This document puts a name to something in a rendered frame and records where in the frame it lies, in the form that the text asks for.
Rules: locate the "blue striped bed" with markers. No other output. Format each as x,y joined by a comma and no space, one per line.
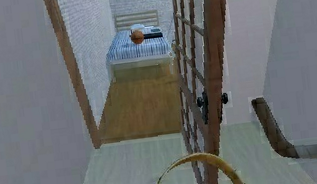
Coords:
137,47

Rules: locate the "orange basketball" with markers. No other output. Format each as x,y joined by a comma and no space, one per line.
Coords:
137,36

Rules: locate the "white pillow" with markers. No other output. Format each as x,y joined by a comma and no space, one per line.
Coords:
137,26

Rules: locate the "brown wooden glazed door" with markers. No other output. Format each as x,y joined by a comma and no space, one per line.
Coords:
213,49

